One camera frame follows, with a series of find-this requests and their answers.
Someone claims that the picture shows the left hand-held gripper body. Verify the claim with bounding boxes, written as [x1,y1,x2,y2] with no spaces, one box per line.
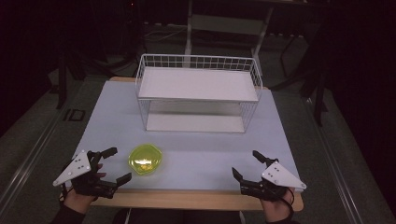
[52,149,119,200]

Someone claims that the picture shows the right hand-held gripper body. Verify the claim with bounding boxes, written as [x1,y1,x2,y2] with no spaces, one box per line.
[240,158,308,202]

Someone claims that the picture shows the person's right hand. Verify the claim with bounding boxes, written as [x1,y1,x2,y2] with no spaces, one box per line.
[260,187,296,224]

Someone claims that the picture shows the person's left hand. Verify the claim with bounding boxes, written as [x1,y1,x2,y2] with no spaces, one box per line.
[63,188,98,216]

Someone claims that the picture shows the green plastic plate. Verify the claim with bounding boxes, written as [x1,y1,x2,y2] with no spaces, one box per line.
[127,143,163,176]

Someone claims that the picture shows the pale blue table mat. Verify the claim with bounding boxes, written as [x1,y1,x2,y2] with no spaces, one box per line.
[65,79,304,191]

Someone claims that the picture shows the black tripod stand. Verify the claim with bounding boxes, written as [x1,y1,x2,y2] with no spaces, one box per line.
[55,36,138,110]
[274,31,330,127]

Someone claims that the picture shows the black cable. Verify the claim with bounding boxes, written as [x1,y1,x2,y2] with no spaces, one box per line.
[59,186,70,205]
[280,187,296,217]

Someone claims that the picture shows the metal floor rail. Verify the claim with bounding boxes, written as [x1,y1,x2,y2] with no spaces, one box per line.
[0,99,76,213]
[302,96,366,224]

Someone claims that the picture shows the dark floor bracket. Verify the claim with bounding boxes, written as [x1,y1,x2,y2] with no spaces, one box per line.
[63,108,86,122]

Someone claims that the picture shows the white wire shelf rack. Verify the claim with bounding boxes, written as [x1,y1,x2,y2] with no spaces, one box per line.
[134,53,264,135]

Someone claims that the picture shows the white floor cable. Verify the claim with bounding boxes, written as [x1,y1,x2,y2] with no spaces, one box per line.
[143,23,189,43]

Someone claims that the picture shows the white metal stand frame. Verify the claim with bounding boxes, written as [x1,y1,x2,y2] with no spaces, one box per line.
[184,0,276,69]

